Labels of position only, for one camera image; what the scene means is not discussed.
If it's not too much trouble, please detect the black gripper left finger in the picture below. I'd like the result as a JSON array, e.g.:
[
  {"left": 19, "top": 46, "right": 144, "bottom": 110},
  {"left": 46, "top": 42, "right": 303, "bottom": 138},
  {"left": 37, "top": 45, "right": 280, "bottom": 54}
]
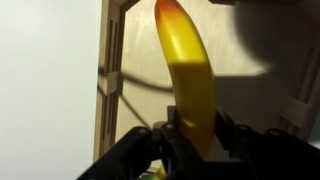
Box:
[{"left": 75, "top": 105, "right": 201, "bottom": 180}]

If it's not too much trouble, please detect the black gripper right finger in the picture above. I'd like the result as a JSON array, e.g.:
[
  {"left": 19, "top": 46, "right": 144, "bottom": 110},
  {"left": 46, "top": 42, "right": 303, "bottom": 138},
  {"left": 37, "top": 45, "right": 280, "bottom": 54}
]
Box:
[{"left": 206, "top": 106, "right": 320, "bottom": 180}]

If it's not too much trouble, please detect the yellow banana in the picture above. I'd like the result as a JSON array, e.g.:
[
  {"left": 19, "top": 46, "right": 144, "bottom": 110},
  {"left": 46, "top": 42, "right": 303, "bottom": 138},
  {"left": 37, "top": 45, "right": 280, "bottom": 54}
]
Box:
[{"left": 154, "top": 0, "right": 218, "bottom": 160}]

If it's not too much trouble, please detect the wooden tray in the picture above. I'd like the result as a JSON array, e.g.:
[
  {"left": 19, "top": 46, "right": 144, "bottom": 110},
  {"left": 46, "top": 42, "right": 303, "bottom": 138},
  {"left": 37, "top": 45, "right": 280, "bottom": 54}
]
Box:
[{"left": 93, "top": 0, "right": 320, "bottom": 164}]

